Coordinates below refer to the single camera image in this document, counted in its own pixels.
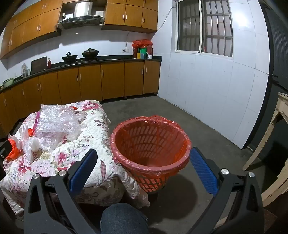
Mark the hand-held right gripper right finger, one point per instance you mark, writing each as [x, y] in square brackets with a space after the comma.
[203, 171]

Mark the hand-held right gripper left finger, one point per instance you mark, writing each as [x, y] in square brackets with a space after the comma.
[83, 168]

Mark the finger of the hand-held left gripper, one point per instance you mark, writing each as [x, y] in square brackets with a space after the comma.
[2, 164]

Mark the red plastic basket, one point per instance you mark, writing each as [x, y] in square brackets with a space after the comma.
[153, 180]

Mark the clear bubble wrap sheet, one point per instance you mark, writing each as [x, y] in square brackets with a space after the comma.
[58, 121]

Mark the red plastic bag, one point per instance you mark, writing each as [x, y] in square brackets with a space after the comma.
[14, 149]

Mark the white plastic bag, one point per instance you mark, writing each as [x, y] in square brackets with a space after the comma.
[31, 146]

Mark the floral printed blanket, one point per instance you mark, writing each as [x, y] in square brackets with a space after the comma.
[94, 135]

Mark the pink plastic strip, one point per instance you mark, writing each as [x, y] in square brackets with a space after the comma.
[36, 120]

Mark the person's leg in jeans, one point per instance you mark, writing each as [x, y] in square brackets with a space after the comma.
[123, 218]

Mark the green bowl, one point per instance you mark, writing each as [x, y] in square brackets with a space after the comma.
[7, 82]

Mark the wooden lower cabinets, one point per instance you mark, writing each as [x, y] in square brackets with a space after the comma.
[90, 81]

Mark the glass jar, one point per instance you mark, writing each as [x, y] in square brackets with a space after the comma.
[24, 70]

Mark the dark cutting board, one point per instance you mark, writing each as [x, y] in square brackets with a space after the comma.
[38, 64]

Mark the gas stove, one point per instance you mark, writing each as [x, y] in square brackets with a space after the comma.
[86, 60]

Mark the red bottle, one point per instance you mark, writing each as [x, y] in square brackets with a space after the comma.
[49, 64]

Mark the black wok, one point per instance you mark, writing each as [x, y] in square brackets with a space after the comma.
[69, 58]

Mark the black kitchen countertop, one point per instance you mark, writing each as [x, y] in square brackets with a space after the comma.
[112, 59]

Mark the black pot with lid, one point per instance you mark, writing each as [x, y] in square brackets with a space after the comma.
[90, 53]

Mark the long wooden upper cabinet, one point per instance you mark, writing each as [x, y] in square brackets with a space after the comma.
[29, 29]

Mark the red bag on countertop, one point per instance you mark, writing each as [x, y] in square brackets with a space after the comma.
[141, 43]

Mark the barred window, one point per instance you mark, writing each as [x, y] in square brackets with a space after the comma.
[202, 27]

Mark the steel range hood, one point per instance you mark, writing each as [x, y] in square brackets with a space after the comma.
[83, 13]

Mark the short wooden upper cabinet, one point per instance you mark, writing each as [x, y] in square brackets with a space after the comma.
[132, 13]

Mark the white wooden table frame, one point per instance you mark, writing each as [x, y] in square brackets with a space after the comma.
[261, 148]

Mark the wall socket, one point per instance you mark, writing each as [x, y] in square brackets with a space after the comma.
[125, 50]

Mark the dark door frame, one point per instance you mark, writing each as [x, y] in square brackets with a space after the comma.
[276, 45]

